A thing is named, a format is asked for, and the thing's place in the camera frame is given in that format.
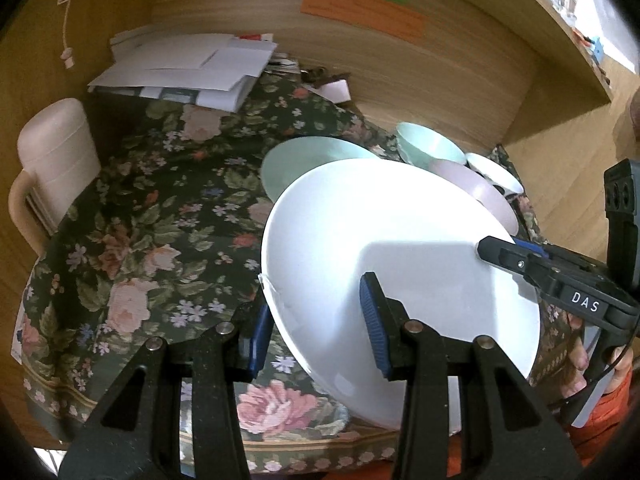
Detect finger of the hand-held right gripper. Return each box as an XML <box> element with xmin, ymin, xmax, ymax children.
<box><xmin>476</xmin><ymin>235</ymin><xmax>551</xmax><ymax>291</ymax></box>
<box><xmin>514</xmin><ymin>238</ymin><xmax>603</xmax><ymax>273</ymax></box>

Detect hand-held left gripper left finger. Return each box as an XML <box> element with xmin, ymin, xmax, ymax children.
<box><xmin>59</xmin><ymin>300</ymin><xmax>275</xmax><ymax>480</ymax></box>

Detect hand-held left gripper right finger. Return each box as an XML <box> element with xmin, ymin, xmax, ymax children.
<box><xmin>359</xmin><ymin>271</ymin><xmax>583</xmax><ymax>480</ymax></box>

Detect large white plate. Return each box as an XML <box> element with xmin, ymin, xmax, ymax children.
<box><xmin>260</xmin><ymin>158</ymin><xmax>542</xmax><ymax>436</ymax></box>

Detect mint green bowl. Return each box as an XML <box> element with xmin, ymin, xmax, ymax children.
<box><xmin>395</xmin><ymin>121</ymin><xmax>468</xmax><ymax>171</ymax></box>

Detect mint green plate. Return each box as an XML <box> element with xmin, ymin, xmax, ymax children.
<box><xmin>259</xmin><ymin>136</ymin><xmax>384</xmax><ymax>202</ymax></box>

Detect person's right forearm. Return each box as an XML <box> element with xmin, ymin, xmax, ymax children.
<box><xmin>569</xmin><ymin>372</ymin><xmax>640</xmax><ymax>468</ymax></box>

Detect person's right hand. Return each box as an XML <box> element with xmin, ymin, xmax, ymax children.
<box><xmin>559</xmin><ymin>334</ymin><xmax>635</xmax><ymax>407</ymax></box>

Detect pale pink plate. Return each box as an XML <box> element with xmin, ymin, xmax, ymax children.
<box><xmin>432</xmin><ymin>159</ymin><xmax>521</xmax><ymax>237</ymax></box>

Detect white patterned bowl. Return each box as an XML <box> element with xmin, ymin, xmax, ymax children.
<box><xmin>464</xmin><ymin>152</ymin><xmax>525</xmax><ymax>200</ymax></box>

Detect floral tablecloth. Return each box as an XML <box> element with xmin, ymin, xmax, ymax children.
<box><xmin>19</xmin><ymin>67</ymin><xmax>593</xmax><ymax>477</ymax></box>

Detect wooden shelf board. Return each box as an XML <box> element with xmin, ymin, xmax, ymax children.
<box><xmin>487</xmin><ymin>0</ymin><xmax>617</xmax><ymax>107</ymax></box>

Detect folded white paper piece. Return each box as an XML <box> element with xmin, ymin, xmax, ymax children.
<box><xmin>312</xmin><ymin>79</ymin><xmax>351</xmax><ymax>105</ymax></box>

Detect orange paper note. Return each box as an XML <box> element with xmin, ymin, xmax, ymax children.
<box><xmin>300</xmin><ymin>0</ymin><xmax>429</xmax><ymax>44</ymax></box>

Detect stack of white papers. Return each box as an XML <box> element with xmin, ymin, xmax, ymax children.
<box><xmin>87</xmin><ymin>32</ymin><xmax>279</xmax><ymax>114</ymax></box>

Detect white cable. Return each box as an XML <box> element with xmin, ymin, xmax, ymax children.
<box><xmin>56</xmin><ymin>0</ymin><xmax>84</xmax><ymax>69</ymax></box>

